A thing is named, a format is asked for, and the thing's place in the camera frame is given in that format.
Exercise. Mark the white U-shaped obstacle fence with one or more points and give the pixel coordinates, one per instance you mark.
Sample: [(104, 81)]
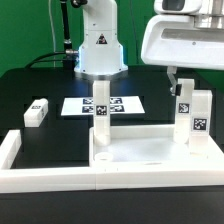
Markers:
[(100, 177)]

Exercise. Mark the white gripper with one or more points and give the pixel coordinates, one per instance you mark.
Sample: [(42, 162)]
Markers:
[(185, 33)]

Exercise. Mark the white desk top tray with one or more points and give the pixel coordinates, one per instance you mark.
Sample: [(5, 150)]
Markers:
[(148, 145)]

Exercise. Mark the black post with connector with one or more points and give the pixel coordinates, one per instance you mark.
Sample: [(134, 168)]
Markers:
[(70, 54)]

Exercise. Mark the black tag marker plate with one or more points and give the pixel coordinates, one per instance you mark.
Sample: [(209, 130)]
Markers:
[(118, 105)]

